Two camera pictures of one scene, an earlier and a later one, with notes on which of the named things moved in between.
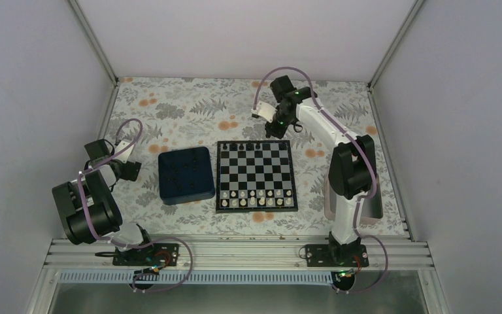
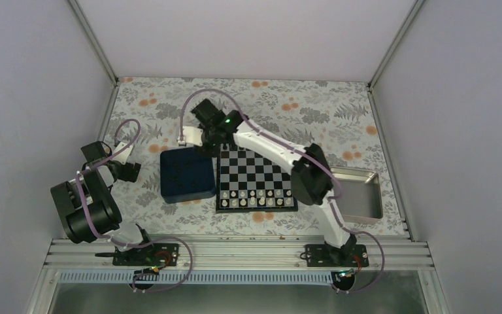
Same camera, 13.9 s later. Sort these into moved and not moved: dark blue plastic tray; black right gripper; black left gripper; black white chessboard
Moved: black right gripper
Not moved: black white chessboard; dark blue plastic tray; black left gripper
